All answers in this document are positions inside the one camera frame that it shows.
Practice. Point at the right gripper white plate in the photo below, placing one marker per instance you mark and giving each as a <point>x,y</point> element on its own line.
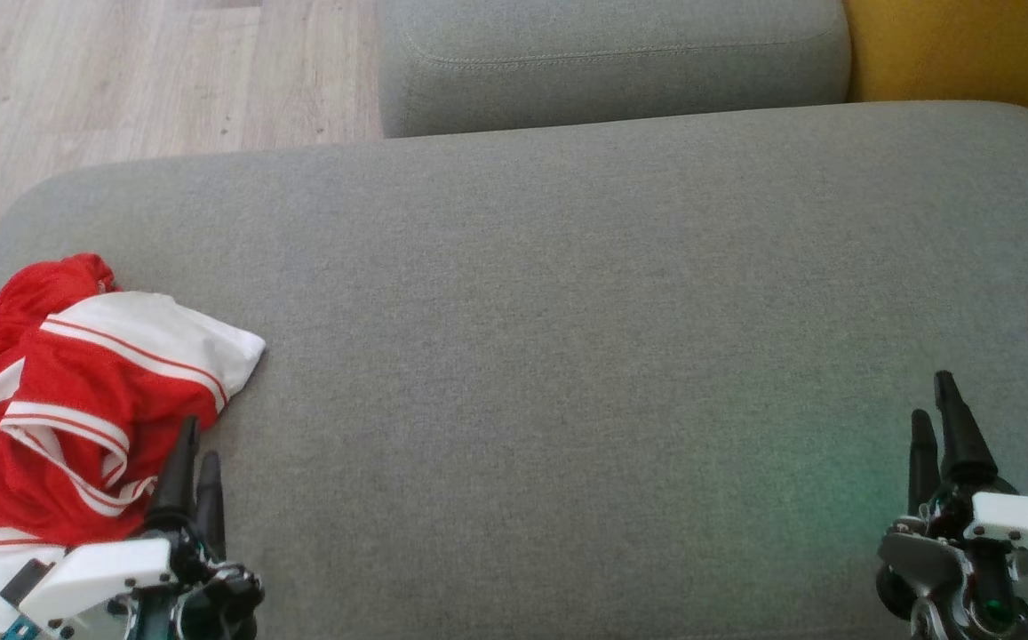
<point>1020,524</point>

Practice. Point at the yellow sofa back cushion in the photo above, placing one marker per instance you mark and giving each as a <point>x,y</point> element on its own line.
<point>967,44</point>

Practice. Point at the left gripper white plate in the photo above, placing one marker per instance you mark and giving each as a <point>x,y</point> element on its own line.
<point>105,573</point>

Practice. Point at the red and white T-shirt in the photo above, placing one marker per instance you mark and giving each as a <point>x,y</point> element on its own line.
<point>96,400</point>

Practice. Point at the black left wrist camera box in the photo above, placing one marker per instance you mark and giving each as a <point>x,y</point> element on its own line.
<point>25,582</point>

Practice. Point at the large grey sofa seat cushion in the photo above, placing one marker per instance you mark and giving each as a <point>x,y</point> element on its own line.
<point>567,356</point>

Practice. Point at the small grey sofa seat cushion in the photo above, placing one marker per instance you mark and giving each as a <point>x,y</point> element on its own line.
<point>611,62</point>

